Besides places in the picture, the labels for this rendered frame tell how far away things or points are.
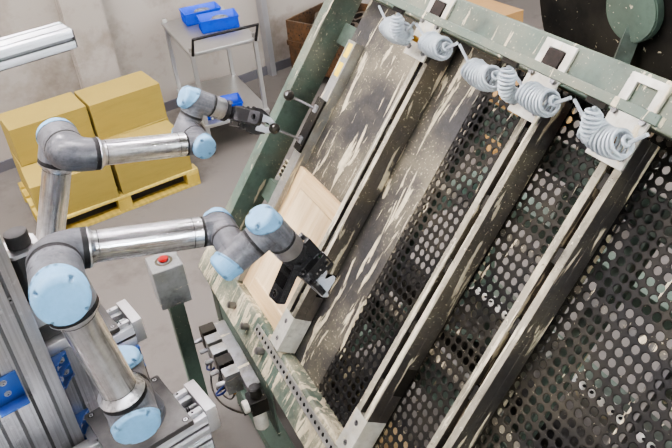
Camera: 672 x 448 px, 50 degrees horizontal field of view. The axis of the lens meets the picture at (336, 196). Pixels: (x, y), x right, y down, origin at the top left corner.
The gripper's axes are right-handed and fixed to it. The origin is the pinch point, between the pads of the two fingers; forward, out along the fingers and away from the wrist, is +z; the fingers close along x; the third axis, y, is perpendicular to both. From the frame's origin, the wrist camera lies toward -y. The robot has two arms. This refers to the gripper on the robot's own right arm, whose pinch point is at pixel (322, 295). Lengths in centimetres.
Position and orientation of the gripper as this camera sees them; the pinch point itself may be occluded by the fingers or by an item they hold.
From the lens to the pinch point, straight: 190.3
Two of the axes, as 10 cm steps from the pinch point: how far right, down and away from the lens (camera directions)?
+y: 6.6, -7.3, 1.8
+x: -6.1, -3.8, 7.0
